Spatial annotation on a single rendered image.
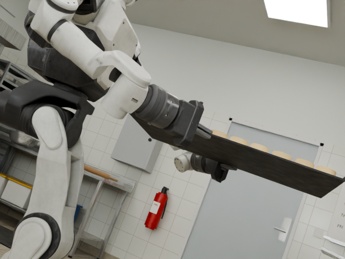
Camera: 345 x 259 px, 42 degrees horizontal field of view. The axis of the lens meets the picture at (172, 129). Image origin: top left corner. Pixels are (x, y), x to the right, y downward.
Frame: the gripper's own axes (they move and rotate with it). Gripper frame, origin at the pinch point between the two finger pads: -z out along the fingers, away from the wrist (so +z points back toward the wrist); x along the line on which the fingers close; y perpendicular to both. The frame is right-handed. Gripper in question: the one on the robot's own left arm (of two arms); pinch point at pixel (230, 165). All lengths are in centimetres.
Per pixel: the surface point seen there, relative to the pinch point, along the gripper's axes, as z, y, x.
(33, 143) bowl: 444, 57, -3
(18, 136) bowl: 445, 37, -2
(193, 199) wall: 302, 212, 3
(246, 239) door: 246, 255, -17
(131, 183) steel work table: 362, 161, -6
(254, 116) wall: 274, 232, 116
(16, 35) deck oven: 395, -22, 97
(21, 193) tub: 409, 58, -62
